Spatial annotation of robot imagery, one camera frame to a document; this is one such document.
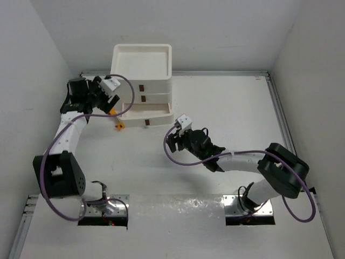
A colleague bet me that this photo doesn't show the white drawer container box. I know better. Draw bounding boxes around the white drawer container box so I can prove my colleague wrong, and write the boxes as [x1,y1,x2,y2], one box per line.
[110,43,173,108]

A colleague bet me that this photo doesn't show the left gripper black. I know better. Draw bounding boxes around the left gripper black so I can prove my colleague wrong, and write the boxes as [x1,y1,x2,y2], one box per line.
[84,77,118,113]

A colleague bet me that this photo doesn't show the purple cable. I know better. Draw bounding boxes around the purple cable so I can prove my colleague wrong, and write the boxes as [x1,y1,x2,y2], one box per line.
[39,74,135,222]
[163,122,316,222]

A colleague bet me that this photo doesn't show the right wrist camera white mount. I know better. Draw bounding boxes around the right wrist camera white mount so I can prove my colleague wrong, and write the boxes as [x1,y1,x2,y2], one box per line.
[175,114,192,136]

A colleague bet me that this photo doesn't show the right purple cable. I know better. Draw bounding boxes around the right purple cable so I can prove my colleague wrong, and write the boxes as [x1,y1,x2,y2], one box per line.
[163,122,316,222]

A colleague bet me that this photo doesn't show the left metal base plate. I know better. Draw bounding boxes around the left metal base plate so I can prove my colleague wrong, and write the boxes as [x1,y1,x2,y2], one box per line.
[79,194,130,218]

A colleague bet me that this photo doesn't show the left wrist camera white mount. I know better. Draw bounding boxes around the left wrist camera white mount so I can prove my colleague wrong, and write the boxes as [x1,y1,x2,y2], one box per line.
[99,77,121,97]

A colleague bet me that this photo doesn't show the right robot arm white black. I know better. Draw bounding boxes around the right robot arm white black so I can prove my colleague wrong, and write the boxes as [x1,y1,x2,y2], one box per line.
[163,126,309,214]

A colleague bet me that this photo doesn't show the aluminium frame rail right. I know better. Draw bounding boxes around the aluminium frame rail right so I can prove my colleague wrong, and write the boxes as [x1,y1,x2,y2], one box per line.
[266,73,297,155]

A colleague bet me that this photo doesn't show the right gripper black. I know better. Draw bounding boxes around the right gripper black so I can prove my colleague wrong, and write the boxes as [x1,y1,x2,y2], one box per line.
[165,126,204,161]

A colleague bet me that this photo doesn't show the aluminium frame rail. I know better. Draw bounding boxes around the aluminium frame rail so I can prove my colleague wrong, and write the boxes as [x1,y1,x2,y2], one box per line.
[266,73,297,155]
[8,72,83,259]

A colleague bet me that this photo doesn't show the aluminium frame rail left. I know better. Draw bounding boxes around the aluminium frame rail left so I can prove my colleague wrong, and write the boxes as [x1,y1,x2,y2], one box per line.
[8,72,83,259]

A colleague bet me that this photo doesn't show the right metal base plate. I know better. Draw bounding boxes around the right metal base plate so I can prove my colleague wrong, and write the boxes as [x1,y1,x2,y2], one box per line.
[223,194,274,217]

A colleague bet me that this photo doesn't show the metal base plate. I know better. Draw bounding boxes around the metal base plate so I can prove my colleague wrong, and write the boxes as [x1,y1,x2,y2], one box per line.
[79,194,130,218]
[223,194,274,217]

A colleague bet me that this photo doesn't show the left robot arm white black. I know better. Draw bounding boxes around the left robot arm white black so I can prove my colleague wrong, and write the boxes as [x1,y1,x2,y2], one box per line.
[33,76,120,202]

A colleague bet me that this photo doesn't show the yellow small clamp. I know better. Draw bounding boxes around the yellow small clamp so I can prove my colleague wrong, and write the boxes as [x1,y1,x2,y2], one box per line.
[115,122,125,131]
[109,108,117,115]

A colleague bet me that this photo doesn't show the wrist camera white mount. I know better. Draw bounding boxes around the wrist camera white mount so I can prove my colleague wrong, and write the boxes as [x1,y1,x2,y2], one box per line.
[99,77,121,97]
[175,114,192,136]

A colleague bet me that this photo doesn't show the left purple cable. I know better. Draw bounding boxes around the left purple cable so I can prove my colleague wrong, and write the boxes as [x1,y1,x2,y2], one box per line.
[39,74,135,222]

